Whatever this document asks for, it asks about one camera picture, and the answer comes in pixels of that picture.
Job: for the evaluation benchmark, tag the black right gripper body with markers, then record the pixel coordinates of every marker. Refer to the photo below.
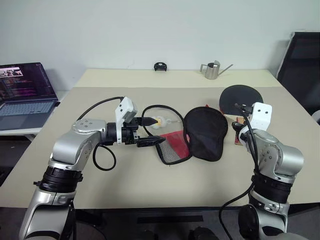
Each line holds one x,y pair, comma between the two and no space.
237,125

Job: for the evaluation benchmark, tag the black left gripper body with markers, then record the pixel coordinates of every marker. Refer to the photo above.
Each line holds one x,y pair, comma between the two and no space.
128,132

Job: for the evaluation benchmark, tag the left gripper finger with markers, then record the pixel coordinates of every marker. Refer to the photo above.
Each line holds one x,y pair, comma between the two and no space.
148,121
150,141

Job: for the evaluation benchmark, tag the black red table tennis paddle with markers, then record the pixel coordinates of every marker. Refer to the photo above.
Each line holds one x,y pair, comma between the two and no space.
237,96

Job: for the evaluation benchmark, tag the black red paddle case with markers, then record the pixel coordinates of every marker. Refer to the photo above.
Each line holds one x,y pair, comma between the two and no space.
205,130

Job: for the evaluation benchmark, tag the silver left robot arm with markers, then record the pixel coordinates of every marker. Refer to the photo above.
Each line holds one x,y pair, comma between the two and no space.
75,142

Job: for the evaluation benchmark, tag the small black clamp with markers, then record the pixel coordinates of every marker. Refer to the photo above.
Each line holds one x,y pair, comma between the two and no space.
160,66

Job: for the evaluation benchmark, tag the steel watering can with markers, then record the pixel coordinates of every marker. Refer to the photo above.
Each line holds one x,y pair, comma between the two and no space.
212,71

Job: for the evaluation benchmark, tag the small black device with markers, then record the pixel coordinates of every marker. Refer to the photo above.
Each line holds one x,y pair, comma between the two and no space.
57,103

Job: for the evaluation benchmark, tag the white side table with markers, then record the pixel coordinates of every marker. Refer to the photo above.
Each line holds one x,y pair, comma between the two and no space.
61,95

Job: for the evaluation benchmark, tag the black office chair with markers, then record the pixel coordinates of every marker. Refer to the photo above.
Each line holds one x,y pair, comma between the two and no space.
302,70

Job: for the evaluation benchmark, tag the dark rounded knob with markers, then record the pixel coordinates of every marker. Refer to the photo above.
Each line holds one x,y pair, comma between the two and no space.
202,233

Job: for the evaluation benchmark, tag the grey laptop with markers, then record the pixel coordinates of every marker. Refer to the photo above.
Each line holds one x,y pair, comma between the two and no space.
25,110

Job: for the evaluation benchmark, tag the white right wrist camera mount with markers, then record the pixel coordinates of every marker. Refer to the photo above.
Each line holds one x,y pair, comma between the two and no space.
260,115

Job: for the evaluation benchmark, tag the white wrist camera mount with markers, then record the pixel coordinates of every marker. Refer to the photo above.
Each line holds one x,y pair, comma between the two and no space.
123,107
260,115

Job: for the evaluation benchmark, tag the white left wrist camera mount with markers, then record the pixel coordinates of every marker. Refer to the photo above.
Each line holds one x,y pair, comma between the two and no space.
123,107

